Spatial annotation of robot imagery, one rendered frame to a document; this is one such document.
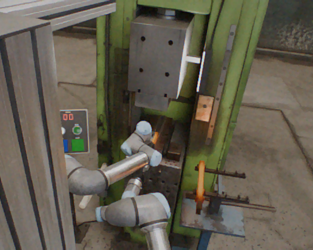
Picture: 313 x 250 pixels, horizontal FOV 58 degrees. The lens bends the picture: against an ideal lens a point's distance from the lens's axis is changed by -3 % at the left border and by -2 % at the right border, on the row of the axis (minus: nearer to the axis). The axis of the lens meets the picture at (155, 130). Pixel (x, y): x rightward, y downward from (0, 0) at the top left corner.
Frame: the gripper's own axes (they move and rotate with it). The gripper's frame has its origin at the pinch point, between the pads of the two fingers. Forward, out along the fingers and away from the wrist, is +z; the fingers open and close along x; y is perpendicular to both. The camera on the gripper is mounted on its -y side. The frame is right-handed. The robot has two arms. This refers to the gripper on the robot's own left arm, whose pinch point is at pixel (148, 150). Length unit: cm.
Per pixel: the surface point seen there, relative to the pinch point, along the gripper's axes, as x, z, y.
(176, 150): 16.6, 7.7, -7.4
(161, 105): 4.4, -22.1, -20.9
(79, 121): -45.4, -11.3, -5.4
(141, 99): -8.2, -23.5, -21.7
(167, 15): -1, -54, -61
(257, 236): 99, 108, 15
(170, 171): 15.4, 12.9, 5.3
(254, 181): 101, 145, -51
